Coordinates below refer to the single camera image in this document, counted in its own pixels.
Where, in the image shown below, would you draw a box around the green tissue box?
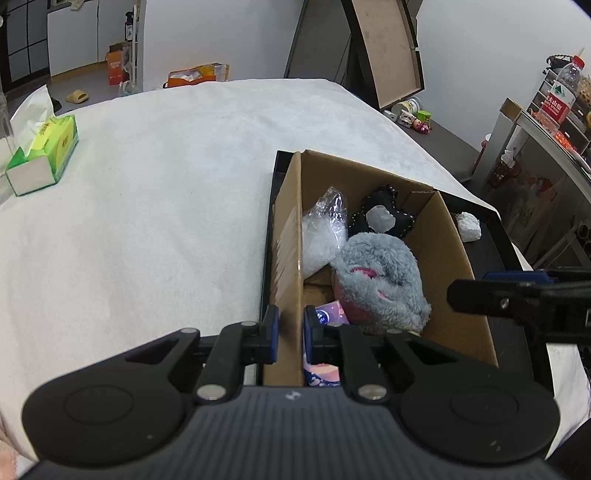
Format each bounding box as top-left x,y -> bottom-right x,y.
6,85 -> 79,198

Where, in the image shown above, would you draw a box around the white crumpled paper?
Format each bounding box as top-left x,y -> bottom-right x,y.
456,211 -> 482,241

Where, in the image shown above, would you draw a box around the red label water bottle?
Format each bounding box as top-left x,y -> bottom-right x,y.
538,55 -> 586,134

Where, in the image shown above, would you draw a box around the orange cardboard box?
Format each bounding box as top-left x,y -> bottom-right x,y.
107,42 -> 132,86

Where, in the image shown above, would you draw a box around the open black flat box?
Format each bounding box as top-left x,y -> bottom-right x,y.
341,0 -> 426,110

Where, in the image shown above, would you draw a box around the red plastic basket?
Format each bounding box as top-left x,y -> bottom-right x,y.
489,157 -> 522,188

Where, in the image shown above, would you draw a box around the white narrow rack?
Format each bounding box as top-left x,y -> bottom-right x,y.
122,4 -> 141,95

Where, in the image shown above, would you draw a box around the red toy figures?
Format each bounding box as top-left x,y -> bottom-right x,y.
399,113 -> 431,134

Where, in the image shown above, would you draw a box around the white kitchen cabinet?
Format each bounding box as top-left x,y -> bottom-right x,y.
46,0 -> 100,77

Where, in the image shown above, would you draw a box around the small tissue packet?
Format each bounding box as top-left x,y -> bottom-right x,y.
302,300 -> 349,387

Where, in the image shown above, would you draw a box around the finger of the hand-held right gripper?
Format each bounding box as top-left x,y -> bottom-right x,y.
447,278 -> 544,323
482,267 -> 591,288

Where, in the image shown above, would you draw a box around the black framed glass door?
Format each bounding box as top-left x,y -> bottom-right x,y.
0,0 -> 51,86

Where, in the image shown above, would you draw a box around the red patterned long box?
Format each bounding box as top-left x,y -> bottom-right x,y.
551,131 -> 591,158

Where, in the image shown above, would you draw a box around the orange snack bag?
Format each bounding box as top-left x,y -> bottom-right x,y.
166,63 -> 230,88

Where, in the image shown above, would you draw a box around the white desk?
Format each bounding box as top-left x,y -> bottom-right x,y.
471,97 -> 591,278

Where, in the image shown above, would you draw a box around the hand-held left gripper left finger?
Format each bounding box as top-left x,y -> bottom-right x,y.
124,305 -> 281,401

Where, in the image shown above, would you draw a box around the brown cardboard box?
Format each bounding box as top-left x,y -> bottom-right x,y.
262,150 -> 499,387

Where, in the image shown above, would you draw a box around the clear plastic bag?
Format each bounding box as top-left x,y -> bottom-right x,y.
301,186 -> 349,279

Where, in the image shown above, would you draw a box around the pink fluffy blanket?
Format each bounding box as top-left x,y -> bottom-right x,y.
0,411 -> 21,480

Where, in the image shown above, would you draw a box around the black heart plush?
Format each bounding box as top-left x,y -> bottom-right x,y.
347,185 -> 416,240

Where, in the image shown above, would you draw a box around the white jar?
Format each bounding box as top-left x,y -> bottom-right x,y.
392,97 -> 423,116

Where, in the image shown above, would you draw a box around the grey fluffy plush toy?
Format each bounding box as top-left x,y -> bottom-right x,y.
330,232 -> 432,337

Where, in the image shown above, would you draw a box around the black tray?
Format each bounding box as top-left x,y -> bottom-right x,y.
259,150 -> 555,398

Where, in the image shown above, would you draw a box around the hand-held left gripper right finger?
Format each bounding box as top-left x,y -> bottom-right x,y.
302,305 -> 458,401

